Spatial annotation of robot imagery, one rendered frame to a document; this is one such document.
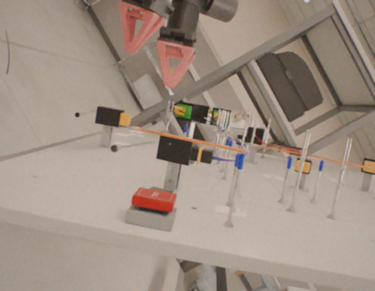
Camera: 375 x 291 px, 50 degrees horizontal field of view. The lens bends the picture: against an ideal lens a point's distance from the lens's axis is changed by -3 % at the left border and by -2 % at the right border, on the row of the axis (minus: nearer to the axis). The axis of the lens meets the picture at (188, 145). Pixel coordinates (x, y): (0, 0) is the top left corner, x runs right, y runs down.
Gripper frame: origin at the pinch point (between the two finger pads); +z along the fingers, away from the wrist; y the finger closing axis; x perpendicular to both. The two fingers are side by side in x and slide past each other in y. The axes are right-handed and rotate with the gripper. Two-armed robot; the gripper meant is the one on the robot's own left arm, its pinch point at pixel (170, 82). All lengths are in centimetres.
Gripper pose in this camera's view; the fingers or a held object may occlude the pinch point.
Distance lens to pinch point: 78.7
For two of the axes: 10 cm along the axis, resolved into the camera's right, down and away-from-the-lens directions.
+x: -9.8, -2.0, 0.3
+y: 0.4, -0.7, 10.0
